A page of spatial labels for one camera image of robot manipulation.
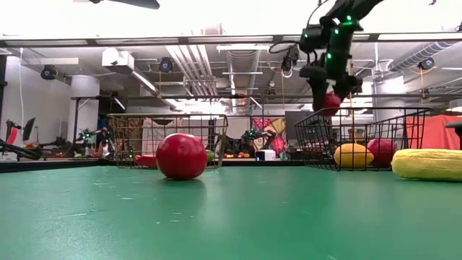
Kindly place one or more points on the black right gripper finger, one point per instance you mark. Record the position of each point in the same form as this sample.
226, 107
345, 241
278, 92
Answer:
319, 94
348, 94

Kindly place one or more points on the small red fruit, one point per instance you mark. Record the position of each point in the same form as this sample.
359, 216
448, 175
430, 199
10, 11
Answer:
332, 104

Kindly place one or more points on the yellow lemon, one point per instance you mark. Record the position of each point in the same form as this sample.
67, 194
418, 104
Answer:
353, 155

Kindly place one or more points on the red apple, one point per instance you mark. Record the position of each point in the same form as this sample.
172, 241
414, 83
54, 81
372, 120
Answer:
382, 150

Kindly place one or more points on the yellow corn cob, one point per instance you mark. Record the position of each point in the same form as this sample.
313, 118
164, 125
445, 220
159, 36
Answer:
429, 164

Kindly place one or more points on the round red tomato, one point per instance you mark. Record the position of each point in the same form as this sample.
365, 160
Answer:
181, 157

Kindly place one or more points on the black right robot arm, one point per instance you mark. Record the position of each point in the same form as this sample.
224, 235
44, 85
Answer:
339, 47

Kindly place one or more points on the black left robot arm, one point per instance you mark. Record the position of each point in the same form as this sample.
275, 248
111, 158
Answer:
140, 3

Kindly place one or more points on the background black robot arm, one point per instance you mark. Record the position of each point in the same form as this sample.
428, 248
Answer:
252, 135
86, 135

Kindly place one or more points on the white column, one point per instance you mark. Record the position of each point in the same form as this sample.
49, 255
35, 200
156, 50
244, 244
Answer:
84, 108
388, 104

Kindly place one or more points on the small white box device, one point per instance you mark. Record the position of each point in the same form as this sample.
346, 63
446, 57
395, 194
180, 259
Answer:
267, 155

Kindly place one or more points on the orange red cloth partition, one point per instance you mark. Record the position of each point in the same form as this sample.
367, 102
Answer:
436, 131

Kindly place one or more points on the red bell pepper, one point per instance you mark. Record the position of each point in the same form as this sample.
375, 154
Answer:
146, 160

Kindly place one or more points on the white ceiling air unit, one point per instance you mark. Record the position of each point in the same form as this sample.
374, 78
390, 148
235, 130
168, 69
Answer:
117, 59

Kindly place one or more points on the black monitor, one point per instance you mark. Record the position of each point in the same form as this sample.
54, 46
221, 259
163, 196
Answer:
29, 128

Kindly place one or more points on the colourful wall tapestry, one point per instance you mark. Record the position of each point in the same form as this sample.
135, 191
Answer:
278, 124

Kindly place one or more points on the black overhead frame beam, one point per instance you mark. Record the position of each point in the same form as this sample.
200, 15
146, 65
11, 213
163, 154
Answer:
278, 38

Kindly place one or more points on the silver ribbed ceiling duct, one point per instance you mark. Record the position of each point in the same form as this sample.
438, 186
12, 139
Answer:
242, 72

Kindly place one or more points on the silver flexible air duct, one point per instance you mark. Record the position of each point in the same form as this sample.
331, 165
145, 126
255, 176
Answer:
418, 54

